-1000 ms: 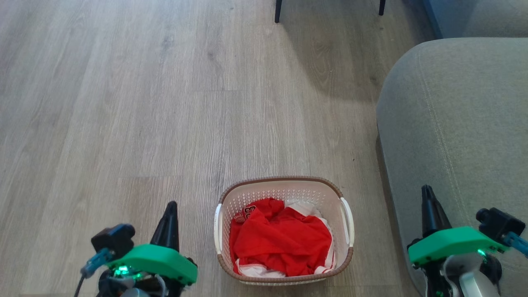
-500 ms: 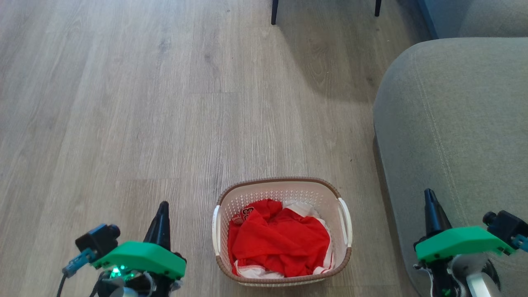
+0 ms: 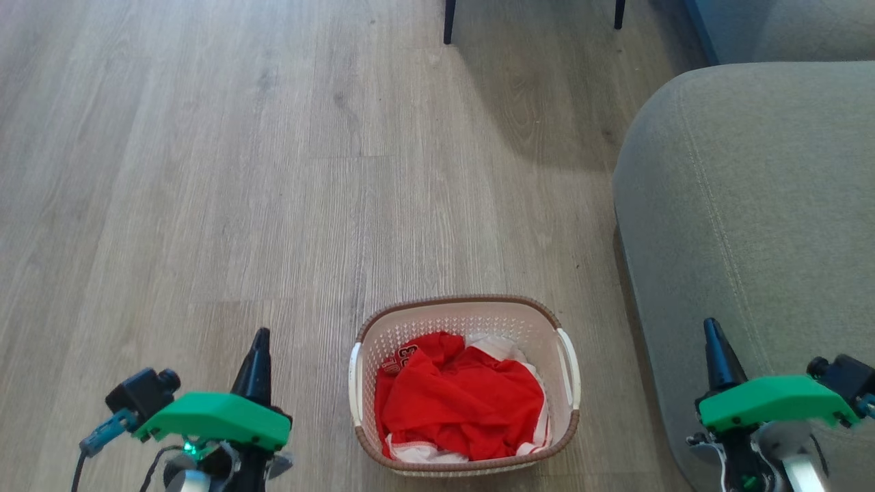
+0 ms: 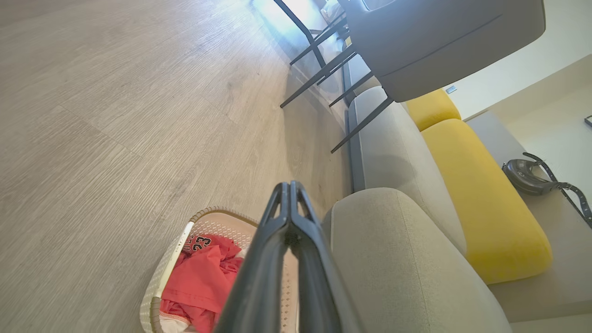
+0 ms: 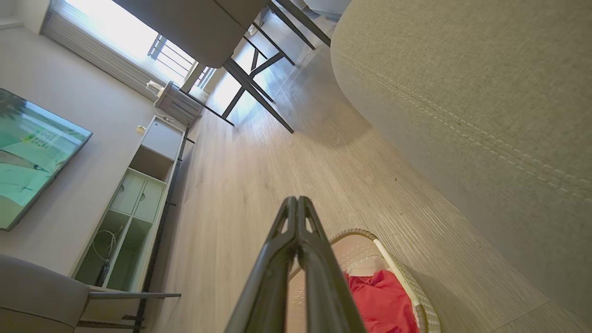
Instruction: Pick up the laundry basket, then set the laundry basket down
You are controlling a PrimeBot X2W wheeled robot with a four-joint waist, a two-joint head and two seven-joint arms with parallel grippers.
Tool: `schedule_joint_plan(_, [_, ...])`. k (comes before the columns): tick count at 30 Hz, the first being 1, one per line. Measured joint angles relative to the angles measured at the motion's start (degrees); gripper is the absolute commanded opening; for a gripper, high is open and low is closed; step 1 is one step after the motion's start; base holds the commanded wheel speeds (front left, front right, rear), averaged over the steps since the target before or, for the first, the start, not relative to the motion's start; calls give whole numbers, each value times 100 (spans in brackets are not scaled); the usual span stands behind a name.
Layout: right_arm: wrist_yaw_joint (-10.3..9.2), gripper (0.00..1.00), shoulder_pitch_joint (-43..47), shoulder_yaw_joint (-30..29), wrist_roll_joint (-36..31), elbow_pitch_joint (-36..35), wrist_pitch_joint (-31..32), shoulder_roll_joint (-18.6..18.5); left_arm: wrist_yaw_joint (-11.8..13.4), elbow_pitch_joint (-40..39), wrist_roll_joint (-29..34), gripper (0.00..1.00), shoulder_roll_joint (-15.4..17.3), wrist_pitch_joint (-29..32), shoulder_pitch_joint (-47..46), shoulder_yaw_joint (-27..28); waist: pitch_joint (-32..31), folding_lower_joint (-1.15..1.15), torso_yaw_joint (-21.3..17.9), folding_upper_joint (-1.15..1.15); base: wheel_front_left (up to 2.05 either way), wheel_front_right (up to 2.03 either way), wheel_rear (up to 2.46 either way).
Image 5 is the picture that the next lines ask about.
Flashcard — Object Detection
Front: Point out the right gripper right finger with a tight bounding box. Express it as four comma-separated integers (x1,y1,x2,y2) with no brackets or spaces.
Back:
296,196,367,333

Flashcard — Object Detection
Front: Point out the window railing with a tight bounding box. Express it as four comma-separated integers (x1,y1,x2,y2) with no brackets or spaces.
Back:
147,34,217,89

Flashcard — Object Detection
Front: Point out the white garment with red trim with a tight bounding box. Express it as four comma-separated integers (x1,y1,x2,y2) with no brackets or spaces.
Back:
347,255,393,279

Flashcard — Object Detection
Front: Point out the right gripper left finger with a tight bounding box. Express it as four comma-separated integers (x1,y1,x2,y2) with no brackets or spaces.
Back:
225,196,299,333

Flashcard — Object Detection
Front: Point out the white pleated curtain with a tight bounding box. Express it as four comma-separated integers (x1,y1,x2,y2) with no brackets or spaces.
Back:
40,0,161,101

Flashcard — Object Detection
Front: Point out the grey fabric sofa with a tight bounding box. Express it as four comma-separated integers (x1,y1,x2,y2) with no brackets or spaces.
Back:
330,0,592,327

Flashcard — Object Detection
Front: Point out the white brown-rimmed laundry basket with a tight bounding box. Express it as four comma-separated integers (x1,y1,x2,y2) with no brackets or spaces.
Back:
286,228,443,333

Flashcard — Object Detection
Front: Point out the wall-mounted flat television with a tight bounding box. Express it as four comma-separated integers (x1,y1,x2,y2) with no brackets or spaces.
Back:
0,88,93,232

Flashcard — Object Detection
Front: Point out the white television cabinet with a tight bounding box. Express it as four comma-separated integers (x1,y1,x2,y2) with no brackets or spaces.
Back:
70,116,196,333

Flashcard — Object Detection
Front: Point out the grey upholstered chair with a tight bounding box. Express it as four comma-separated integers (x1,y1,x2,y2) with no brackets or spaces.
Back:
0,254,182,333

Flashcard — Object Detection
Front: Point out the white coiled cable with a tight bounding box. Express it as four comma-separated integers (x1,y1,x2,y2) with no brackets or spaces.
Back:
92,229,118,263

